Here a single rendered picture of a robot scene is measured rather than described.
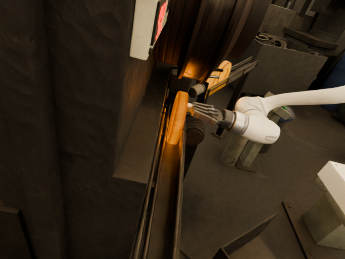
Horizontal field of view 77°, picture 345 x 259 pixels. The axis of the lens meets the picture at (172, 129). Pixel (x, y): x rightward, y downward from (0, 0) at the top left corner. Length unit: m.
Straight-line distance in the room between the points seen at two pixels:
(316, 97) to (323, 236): 0.95
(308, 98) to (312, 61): 2.36
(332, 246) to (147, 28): 1.72
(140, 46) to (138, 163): 0.21
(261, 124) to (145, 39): 0.72
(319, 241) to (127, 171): 1.50
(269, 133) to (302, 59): 2.39
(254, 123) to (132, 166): 0.62
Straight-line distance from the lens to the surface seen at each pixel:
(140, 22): 0.25
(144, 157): 0.39
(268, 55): 2.94
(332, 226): 1.65
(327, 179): 1.60
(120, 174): 0.36
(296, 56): 3.18
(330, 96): 1.01
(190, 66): 0.57
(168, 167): 0.71
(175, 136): 0.68
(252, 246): 0.70
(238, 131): 0.89
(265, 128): 0.92
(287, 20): 4.69
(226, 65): 1.38
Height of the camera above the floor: 1.14
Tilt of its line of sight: 35 degrees down
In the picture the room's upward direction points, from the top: 16 degrees clockwise
